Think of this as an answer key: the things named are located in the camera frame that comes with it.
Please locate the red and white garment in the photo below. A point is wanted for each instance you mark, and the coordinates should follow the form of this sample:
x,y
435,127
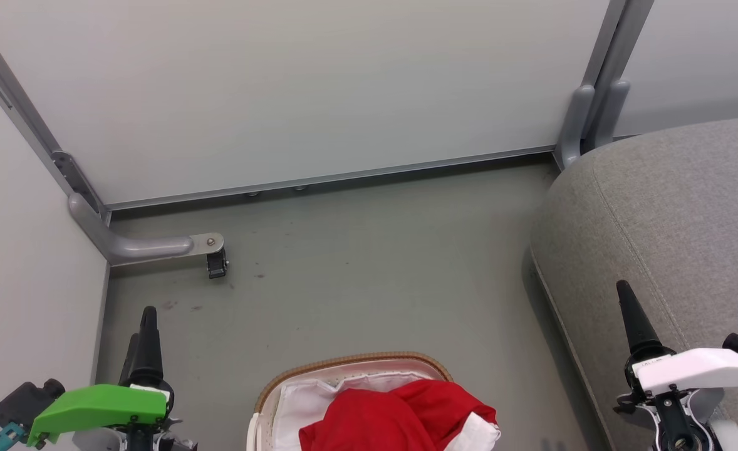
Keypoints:
x,y
394,419

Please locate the long grey partition foot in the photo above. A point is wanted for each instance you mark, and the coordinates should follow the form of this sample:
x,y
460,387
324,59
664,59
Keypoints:
x,y
131,247

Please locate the white basket liner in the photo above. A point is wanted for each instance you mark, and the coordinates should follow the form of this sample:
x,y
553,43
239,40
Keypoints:
x,y
300,401

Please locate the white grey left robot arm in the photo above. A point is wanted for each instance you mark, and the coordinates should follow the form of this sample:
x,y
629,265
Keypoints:
x,y
96,441

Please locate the grey aluminium panel rail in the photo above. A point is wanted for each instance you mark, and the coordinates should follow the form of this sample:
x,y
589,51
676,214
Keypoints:
x,y
331,178

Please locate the short grey partition foot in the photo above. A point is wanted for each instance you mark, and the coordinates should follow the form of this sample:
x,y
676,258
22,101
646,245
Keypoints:
x,y
574,125
613,113

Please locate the grey aluminium partition post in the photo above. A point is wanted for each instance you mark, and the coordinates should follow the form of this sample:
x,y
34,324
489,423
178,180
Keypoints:
x,y
619,37
18,106

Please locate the black caster wheel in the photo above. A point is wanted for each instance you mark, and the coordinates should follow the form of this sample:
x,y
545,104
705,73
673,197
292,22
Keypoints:
x,y
217,266

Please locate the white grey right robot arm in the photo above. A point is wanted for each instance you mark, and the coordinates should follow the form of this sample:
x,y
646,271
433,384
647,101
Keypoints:
x,y
729,437

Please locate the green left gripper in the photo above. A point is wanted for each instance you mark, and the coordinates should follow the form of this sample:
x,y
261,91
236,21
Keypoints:
x,y
96,406

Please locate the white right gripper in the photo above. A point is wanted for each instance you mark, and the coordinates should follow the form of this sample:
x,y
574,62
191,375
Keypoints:
x,y
698,369

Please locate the white laundry basket brown rim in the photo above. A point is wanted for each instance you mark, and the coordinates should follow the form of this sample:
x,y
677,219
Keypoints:
x,y
267,404

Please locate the grey fabric sofa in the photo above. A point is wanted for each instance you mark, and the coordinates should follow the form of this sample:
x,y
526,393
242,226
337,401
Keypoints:
x,y
688,219

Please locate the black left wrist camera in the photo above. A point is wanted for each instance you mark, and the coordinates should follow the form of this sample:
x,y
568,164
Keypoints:
x,y
27,401

